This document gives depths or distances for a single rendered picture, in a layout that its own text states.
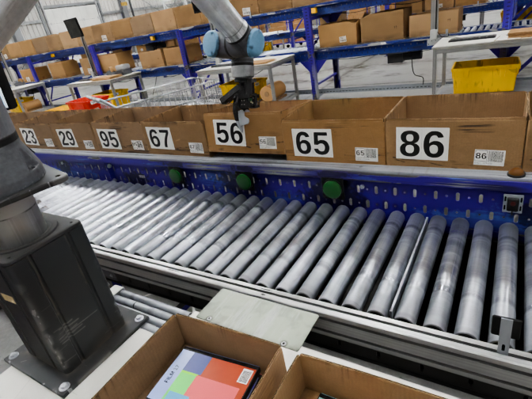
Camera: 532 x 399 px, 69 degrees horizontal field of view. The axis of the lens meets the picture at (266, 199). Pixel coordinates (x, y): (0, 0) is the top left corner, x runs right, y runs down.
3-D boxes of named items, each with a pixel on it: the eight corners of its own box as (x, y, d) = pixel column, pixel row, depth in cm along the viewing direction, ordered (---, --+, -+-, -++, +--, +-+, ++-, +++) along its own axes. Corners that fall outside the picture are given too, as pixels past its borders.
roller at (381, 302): (364, 327, 95) (362, 312, 93) (411, 222, 133) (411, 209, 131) (385, 332, 92) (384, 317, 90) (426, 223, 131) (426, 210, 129)
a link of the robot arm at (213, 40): (221, 28, 132) (245, 32, 142) (199, 30, 139) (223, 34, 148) (221, 57, 135) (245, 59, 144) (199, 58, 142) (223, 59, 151)
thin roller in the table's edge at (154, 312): (112, 298, 115) (180, 322, 100) (116, 293, 116) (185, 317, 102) (114, 302, 116) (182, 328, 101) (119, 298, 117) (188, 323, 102)
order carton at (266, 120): (208, 151, 173) (201, 113, 167) (244, 136, 196) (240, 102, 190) (285, 154, 153) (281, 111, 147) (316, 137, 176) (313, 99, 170)
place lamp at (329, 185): (323, 198, 144) (321, 181, 140) (324, 196, 145) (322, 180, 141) (340, 199, 140) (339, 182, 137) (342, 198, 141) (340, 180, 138)
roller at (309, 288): (294, 308, 105) (290, 294, 103) (355, 215, 143) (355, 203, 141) (310, 313, 102) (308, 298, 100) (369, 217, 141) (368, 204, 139)
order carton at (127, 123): (100, 152, 214) (89, 123, 207) (139, 134, 236) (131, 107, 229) (150, 154, 194) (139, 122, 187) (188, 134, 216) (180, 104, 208)
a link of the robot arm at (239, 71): (226, 66, 151) (241, 67, 159) (227, 79, 152) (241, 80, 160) (245, 64, 146) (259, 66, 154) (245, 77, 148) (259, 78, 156)
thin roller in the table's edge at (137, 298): (118, 292, 117) (187, 316, 102) (123, 288, 118) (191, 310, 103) (120, 297, 117) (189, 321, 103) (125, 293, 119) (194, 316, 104)
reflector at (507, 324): (487, 356, 79) (492, 316, 75) (488, 352, 80) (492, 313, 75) (515, 363, 77) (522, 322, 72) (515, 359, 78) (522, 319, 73)
